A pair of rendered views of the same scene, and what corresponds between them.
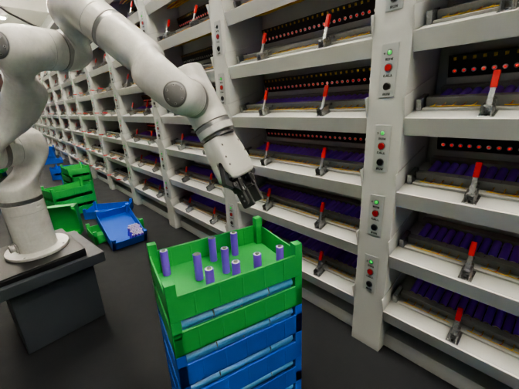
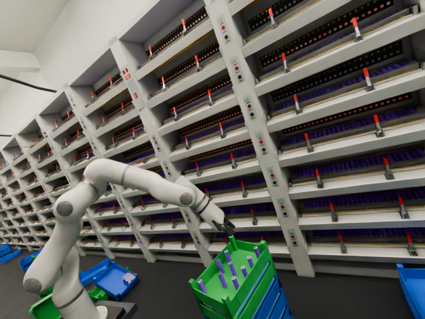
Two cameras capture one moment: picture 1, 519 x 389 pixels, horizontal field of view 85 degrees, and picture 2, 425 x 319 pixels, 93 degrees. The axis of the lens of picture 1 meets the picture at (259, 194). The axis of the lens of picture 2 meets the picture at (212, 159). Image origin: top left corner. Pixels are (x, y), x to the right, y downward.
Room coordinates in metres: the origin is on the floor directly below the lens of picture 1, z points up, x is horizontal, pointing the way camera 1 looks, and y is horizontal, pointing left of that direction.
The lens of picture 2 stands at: (-0.16, 0.20, 1.03)
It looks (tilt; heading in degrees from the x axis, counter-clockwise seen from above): 10 degrees down; 344
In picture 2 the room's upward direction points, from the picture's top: 21 degrees counter-clockwise
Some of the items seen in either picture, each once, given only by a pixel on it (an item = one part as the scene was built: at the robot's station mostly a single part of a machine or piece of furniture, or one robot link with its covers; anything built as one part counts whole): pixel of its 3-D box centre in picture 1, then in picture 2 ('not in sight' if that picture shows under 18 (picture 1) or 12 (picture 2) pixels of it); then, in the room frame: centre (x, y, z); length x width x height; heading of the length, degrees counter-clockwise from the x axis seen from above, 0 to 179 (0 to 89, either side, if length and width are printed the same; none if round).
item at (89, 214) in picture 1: (109, 208); (94, 271); (2.12, 1.18, 0.04); 0.30 x 0.20 x 0.08; 97
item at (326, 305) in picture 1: (215, 232); (183, 252); (1.62, 0.28, 0.02); 2.19 x 0.16 x 0.05; 42
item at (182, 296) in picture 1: (223, 258); (231, 268); (0.58, 0.09, 0.44); 0.30 x 0.20 x 0.08; 119
